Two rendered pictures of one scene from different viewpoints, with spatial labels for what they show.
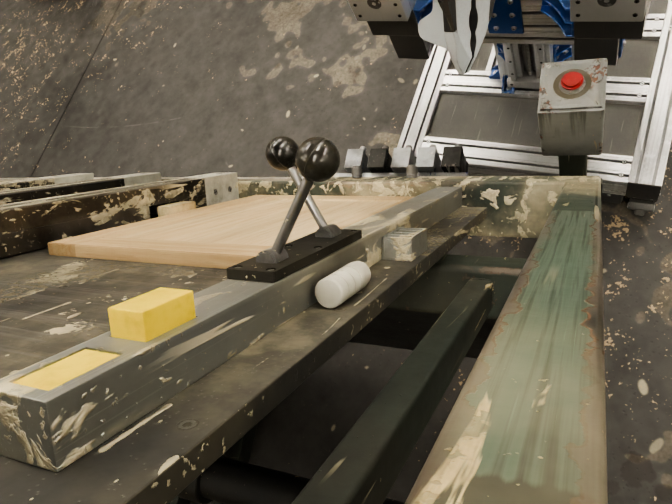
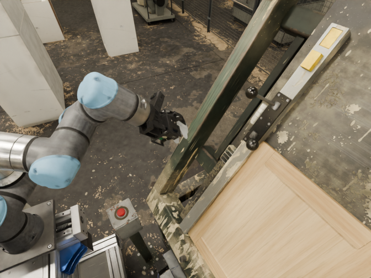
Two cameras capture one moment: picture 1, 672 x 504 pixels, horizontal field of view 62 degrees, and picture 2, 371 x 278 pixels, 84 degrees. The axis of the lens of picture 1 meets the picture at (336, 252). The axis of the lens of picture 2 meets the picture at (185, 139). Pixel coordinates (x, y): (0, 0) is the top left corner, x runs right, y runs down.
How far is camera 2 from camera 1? 0.86 m
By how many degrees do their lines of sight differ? 72
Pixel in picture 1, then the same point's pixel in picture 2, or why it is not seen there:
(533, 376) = (254, 26)
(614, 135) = (96, 265)
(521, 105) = not seen: outside the picture
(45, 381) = (334, 31)
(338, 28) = not seen: outside the picture
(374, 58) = not seen: outside the picture
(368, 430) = (275, 73)
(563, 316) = (237, 49)
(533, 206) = (170, 201)
